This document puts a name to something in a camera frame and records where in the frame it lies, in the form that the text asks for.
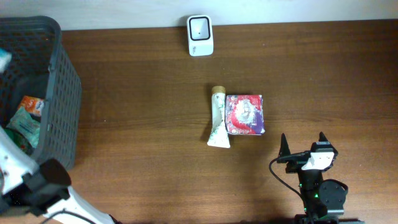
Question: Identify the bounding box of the red purple tissue pack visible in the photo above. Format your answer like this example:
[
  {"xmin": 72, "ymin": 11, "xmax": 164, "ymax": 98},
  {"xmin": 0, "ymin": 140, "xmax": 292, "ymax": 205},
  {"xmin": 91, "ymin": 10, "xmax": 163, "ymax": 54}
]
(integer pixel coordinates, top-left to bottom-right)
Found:
[{"xmin": 225, "ymin": 95, "xmax": 265, "ymax": 136}]

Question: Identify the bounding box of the white tube with cork cap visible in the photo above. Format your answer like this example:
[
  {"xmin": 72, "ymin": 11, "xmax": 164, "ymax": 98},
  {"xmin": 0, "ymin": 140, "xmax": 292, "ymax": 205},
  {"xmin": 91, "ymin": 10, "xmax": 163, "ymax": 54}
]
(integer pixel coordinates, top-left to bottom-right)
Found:
[{"xmin": 207, "ymin": 86, "xmax": 230, "ymax": 148}]

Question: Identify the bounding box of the teal wipes packet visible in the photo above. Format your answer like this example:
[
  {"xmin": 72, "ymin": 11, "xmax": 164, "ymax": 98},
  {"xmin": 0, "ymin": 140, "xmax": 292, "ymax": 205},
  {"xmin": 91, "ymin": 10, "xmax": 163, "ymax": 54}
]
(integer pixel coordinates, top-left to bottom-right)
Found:
[{"xmin": 7, "ymin": 108, "xmax": 40, "ymax": 148}]

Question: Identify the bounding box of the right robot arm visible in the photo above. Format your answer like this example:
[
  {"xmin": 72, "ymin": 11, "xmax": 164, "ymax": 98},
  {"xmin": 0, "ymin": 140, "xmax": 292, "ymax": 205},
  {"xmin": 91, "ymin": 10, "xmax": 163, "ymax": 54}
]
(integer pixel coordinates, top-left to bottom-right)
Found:
[{"xmin": 269, "ymin": 132, "xmax": 362, "ymax": 224}]

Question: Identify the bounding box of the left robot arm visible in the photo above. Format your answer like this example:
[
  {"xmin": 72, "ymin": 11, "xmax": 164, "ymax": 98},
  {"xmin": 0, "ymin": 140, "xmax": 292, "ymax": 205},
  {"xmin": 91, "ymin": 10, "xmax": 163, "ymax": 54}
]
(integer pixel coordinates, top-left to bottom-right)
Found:
[{"xmin": 1, "ymin": 129, "xmax": 118, "ymax": 224}]

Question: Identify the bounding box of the white barcode scanner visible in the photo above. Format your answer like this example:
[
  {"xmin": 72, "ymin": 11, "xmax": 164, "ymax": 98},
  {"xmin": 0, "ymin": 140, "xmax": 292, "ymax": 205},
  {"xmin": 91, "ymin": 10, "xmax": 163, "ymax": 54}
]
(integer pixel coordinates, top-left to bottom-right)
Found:
[{"xmin": 187, "ymin": 15, "xmax": 214, "ymax": 57}]

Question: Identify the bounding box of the orange snack packet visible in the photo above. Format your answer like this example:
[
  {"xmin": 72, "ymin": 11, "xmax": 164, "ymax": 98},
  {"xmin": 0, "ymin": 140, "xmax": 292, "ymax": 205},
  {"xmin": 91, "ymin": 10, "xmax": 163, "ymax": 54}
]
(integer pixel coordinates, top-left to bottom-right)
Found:
[{"xmin": 17, "ymin": 96, "xmax": 45, "ymax": 117}]

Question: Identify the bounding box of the green bottle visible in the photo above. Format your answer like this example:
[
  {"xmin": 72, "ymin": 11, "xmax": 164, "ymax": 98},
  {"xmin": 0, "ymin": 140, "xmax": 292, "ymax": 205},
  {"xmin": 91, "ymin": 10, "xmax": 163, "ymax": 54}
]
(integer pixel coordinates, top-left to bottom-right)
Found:
[{"xmin": 4, "ymin": 128, "xmax": 34, "ymax": 156}]

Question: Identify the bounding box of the grey plastic mesh basket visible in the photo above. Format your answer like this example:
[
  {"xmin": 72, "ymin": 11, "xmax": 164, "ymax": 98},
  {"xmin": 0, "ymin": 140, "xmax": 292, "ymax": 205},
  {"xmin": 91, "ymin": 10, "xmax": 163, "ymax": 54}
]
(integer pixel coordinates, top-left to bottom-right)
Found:
[{"xmin": 1, "ymin": 16, "xmax": 82, "ymax": 170}]

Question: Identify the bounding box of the right black cable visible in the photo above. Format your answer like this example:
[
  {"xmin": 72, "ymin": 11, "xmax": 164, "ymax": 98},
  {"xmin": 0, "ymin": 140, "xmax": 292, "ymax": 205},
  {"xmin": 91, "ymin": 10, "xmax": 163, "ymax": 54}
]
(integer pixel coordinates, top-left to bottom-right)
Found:
[{"xmin": 269, "ymin": 157, "xmax": 308, "ymax": 215}]

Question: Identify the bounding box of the black cable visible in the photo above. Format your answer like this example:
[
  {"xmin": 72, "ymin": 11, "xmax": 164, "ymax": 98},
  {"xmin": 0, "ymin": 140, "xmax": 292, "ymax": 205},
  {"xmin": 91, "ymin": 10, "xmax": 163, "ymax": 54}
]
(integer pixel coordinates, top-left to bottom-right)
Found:
[
  {"xmin": 40, "ymin": 210, "xmax": 97, "ymax": 224},
  {"xmin": 269, "ymin": 157, "xmax": 308, "ymax": 215}
]

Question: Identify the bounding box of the left black cable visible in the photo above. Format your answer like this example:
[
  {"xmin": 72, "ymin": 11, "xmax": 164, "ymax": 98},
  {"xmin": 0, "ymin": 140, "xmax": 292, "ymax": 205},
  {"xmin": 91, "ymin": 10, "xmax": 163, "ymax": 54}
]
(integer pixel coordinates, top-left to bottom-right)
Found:
[{"xmin": 40, "ymin": 210, "xmax": 97, "ymax": 224}]

